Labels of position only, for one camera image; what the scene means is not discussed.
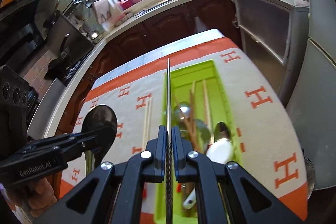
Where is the metal twisted chopstick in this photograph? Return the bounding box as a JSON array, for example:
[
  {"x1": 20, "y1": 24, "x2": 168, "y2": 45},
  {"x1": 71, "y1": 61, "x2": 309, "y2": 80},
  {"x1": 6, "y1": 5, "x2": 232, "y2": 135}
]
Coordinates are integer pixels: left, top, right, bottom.
[{"x1": 166, "y1": 58, "x2": 173, "y2": 224}]

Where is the long bamboo chopstick black band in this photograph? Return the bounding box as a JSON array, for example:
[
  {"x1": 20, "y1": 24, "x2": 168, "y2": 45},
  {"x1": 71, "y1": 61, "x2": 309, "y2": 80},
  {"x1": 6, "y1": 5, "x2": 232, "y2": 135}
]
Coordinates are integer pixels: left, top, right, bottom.
[{"x1": 202, "y1": 80, "x2": 214, "y2": 146}]

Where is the pale chopstick orange end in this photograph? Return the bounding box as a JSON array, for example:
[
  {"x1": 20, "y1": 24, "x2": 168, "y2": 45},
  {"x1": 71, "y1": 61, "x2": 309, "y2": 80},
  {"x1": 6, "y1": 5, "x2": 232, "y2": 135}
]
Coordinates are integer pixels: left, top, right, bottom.
[{"x1": 145, "y1": 97, "x2": 153, "y2": 147}]

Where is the green plastic utensil tray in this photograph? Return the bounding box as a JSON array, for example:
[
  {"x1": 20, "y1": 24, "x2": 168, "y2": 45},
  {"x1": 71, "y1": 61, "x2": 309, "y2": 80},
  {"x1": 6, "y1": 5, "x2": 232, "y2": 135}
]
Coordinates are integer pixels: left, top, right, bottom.
[{"x1": 153, "y1": 60, "x2": 244, "y2": 224}]

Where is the grey cabinet appliance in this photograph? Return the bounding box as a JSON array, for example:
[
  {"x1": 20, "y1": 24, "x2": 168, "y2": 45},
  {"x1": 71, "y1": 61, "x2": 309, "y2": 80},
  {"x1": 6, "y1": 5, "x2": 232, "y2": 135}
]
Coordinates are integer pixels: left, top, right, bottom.
[{"x1": 233, "y1": 0, "x2": 309, "y2": 106}]

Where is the white plastic bag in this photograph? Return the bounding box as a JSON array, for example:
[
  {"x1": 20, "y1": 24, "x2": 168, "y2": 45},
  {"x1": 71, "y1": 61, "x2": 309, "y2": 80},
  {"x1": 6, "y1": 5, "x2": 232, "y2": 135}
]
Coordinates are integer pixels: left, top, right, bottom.
[{"x1": 194, "y1": 16, "x2": 209, "y2": 34}]

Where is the small steel spoon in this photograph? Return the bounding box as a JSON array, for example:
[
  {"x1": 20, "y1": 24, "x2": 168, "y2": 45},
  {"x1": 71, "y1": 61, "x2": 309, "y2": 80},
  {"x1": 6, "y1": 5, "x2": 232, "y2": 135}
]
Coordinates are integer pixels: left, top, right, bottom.
[{"x1": 214, "y1": 122, "x2": 231, "y2": 141}]

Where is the orange white H-pattern cloth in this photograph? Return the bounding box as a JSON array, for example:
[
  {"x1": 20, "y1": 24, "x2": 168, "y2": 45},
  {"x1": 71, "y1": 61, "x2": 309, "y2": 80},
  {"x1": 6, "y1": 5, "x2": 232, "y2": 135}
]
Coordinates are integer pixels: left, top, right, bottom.
[{"x1": 59, "y1": 36, "x2": 308, "y2": 224}]

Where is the wide steel serving spoon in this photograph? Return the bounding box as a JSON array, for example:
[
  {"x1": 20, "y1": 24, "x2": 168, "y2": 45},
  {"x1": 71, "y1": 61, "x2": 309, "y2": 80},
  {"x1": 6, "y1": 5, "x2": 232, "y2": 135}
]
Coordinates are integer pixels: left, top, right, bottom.
[{"x1": 81, "y1": 105, "x2": 117, "y2": 174}]

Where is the large steel spoon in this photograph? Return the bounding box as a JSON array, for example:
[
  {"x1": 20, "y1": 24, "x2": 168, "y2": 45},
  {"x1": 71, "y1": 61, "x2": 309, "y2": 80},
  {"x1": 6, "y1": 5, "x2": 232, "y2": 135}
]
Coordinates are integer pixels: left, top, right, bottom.
[{"x1": 194, "y1": 118, "x2": 211, "y2": 153}]

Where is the white ceramic soup spoon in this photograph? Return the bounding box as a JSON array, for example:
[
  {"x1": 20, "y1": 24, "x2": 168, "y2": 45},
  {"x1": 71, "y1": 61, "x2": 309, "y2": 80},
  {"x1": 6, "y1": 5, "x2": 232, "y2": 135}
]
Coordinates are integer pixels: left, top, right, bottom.
[{"x1": 182, "y1": 138, "x2": 234, "y2": 210}]

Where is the person's left hand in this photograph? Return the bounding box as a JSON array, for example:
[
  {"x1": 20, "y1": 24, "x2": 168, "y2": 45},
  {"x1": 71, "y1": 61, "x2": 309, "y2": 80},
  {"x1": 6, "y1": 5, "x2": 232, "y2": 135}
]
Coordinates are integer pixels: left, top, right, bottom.
[{"x1": 4, "y1": 176, "x2": 59, "y2": 219}]

